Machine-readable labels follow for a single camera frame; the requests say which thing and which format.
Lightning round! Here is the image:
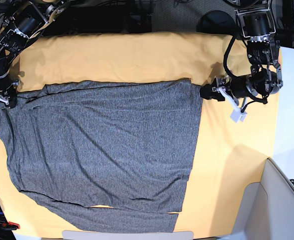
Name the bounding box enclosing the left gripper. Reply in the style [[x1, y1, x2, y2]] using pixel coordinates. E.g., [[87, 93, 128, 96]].
[[200, 76, 257, 110]]

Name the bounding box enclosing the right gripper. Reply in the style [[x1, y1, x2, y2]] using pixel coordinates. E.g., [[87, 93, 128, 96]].
[[0, 75, 20, 109]]

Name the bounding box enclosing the grey long-sleeve T-shirt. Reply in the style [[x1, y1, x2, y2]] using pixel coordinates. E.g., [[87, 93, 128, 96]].
[[0, 79, 202, 234]]

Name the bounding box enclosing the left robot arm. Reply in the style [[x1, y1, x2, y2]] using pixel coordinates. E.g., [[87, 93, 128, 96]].
[[197, 0, 283, 105]]

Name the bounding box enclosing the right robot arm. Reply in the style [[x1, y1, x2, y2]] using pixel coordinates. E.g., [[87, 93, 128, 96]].
[[0, 0, 70, 109]]

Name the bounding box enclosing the yellow table cloth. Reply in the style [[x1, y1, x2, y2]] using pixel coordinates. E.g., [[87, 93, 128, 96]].
[[0, 32, 279, 239]]

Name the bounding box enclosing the black round base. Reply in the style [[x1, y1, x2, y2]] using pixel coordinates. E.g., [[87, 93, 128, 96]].
[[196, 10, 237, 35]]

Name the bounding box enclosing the red clamp left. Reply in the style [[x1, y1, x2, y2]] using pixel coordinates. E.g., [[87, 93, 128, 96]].
[[1, 222, 20, 231]]

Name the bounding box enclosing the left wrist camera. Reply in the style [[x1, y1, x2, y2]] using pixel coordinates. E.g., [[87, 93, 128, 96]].
[[230, 110, 247, 123]]

